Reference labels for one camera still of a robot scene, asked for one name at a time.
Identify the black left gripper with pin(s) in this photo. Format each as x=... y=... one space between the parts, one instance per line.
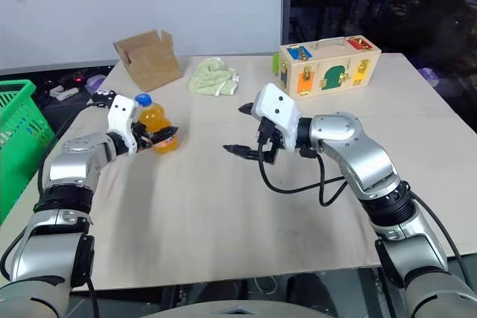
x=139 y=135

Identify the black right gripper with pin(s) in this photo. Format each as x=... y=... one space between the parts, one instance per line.
x=270 y=139

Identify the orange juice bottle blue cap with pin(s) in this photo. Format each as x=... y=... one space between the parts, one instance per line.
x=156 y=118

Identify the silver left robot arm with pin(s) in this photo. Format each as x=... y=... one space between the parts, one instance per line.
x=71 y=169

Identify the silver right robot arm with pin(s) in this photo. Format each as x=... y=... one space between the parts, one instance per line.
x=357 y=154

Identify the green plastic basket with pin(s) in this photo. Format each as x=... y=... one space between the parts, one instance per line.
x=22 y=135

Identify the light green folded towel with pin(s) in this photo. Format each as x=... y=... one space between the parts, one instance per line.
x=212 y=77

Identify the black device with white buttons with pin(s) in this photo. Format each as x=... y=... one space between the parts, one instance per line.
x=103 y=97

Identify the small green plastic object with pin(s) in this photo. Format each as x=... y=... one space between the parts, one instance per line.
x=276 y=64

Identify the open brown cardboard box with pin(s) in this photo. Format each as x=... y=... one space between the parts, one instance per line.
x=153 y=61

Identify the pale purple round container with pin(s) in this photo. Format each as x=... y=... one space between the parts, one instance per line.
x=95 y=82
x=428 y=76

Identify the wooden lock puzzle box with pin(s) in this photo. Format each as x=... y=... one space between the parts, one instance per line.
x=328 y=72

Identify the white power strip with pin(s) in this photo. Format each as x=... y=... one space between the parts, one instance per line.
x=64 y=92

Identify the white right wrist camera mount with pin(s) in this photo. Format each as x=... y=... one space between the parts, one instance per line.
x=277 y=105

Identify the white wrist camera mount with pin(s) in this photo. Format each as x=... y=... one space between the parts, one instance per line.
x=121 y=113
x=277 y=105

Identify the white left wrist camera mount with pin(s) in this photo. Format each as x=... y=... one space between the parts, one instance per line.
x=121 y=113

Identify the grey partition post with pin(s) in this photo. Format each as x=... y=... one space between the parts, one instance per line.
x=286 y=1

